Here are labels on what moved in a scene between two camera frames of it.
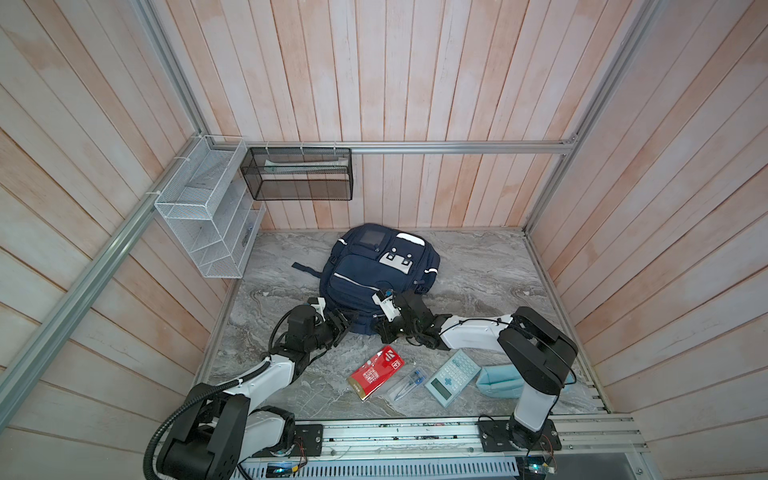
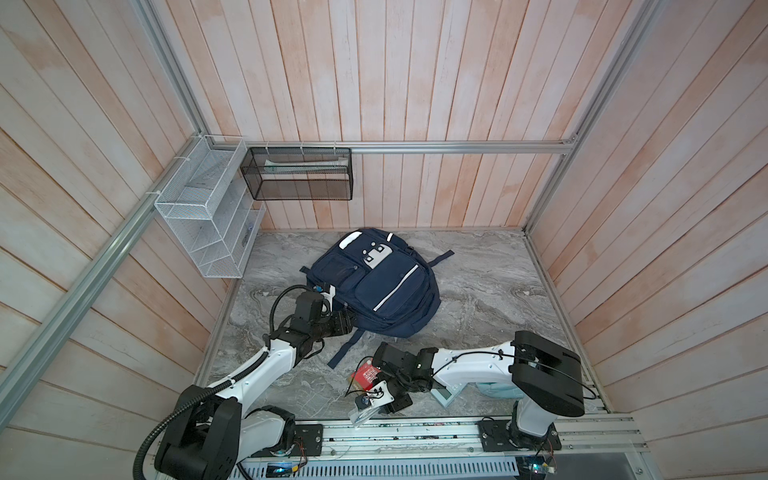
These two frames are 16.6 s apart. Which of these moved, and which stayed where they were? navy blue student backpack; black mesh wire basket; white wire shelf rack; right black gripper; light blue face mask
Moved: navy blue student backpack; right black gripper
Stayed: black mesh wire basket; light blue face mask; white wire shelf rack
